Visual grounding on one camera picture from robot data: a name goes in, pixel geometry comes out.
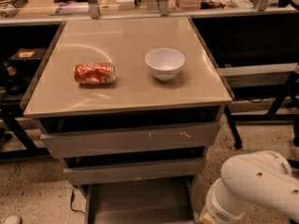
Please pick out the black box with label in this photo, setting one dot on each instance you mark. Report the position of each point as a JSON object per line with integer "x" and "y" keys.
{"x": 28, "y": 54}

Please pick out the white object on floor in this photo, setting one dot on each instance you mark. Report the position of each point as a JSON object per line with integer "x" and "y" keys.
{"x": 10, "y": 220}

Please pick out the grey drawer cabinet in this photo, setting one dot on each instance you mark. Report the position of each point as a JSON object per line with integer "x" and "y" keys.
{"x": 136, "y": 99}

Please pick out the grey middle drawer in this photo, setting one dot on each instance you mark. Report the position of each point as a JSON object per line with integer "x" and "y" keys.
{"x": 134, "y": 171}

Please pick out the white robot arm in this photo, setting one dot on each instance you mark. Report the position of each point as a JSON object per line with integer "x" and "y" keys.
{"x": 261, "y": 178}

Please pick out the grey drawer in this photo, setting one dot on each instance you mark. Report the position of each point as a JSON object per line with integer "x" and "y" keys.
{"x": 153, "y": 201}
{"x": 130, "y": 140}
{"x": 134, "y": 171}

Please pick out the white bowl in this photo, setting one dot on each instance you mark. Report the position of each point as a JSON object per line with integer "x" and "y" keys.
{"x": 164, "y": 64}

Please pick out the crushed orange soda can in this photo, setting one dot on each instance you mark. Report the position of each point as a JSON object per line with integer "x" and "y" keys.
{"x": 95, "y": 73}

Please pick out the grey bottom drawer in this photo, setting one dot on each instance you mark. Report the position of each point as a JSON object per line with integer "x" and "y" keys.
{"x": 153, "y": 201}

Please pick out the grey top drawer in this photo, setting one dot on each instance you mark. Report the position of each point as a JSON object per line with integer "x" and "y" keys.
{"x": 130, "y": 140}

